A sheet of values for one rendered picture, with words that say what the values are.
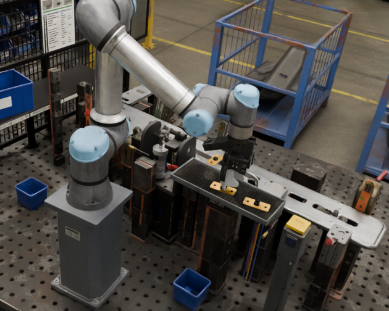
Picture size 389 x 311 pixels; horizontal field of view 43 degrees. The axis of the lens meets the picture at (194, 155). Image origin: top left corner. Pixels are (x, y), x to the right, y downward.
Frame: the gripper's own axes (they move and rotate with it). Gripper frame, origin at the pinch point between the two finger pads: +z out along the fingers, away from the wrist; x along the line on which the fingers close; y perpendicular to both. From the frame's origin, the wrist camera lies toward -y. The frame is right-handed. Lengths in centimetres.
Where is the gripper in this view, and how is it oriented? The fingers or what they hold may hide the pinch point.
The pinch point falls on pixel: (223, 184)
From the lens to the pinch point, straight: 161.9
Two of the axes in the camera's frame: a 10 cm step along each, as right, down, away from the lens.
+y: 9.0, 3.1, -3.0
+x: 4.2, -4.6, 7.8
